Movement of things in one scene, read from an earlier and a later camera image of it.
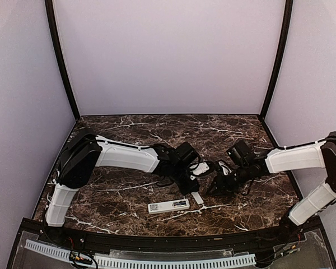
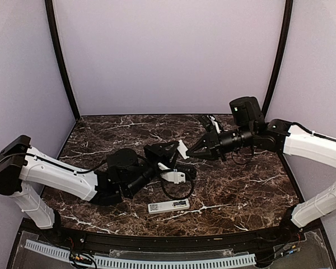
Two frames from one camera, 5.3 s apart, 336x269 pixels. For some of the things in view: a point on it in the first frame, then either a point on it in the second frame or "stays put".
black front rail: [233, 241] stays put
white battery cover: [197, 197] to [182, 149]
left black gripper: [192, 187] to [157, 151]
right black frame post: [285, 40] stays put
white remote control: [168, 206] stays put
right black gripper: [223, 189] to [214, 145]
